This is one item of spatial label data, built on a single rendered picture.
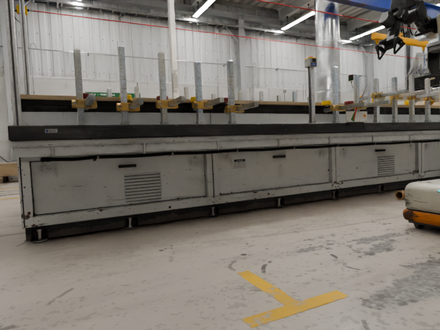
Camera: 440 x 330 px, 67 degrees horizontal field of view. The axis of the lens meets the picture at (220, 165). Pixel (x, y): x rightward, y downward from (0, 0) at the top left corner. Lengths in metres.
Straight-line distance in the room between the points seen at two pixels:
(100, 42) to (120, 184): 7.64
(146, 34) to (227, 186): 7.85
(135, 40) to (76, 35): 1.49
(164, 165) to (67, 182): 0.65
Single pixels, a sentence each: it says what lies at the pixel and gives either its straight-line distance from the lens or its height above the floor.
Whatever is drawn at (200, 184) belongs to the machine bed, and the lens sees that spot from 2.56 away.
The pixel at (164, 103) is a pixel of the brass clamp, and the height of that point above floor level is 0.83.
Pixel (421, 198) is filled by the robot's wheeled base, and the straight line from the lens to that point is 2.24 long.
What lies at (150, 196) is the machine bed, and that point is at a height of 0.21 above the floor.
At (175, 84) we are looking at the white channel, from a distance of 3.29.
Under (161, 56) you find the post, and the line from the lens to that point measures 2.27.
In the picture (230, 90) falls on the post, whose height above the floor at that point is 0.94.
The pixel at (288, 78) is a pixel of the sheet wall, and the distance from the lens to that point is 12.02.
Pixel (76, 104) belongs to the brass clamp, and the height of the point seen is 0.82.
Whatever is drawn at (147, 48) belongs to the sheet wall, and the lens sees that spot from 9.99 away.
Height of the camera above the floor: 0.54
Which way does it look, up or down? 3 degrees down
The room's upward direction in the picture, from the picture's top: 2 degrees counter-clockwise
